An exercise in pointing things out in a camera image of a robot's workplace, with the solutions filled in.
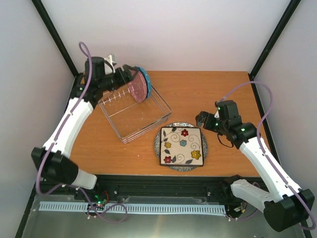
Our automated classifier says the light blue cable duct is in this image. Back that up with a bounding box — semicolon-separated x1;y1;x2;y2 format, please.
38;201;226;216

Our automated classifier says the white square floral plate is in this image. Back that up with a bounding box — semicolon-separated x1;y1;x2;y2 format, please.
159;127;204;167

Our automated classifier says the blue polka dot plate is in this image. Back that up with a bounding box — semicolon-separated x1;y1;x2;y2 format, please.
136;66;152;101

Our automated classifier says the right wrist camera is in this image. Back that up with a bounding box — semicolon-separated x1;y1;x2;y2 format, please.
215;100;240;120

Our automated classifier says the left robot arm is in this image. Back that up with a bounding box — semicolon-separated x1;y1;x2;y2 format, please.
31;64;139;200

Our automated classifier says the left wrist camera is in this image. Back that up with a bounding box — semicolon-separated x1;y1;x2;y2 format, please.
104;54;117;74

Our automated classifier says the black aluminium frame rail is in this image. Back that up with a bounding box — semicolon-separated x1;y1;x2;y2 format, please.
34;174;297;202

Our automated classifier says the chrome wire dish rack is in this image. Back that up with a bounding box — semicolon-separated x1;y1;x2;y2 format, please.
99;86;172;143

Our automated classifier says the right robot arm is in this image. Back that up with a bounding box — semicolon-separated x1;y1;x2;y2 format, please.
196;111;316;232

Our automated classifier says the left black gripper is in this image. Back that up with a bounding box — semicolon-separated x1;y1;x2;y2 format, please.
100;65;140;92

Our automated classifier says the pink polka dot plate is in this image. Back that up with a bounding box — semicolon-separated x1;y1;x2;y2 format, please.
128;71;148;103

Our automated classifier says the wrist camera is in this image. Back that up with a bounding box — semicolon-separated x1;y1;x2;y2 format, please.
104;54;117;74
215;100;240;120

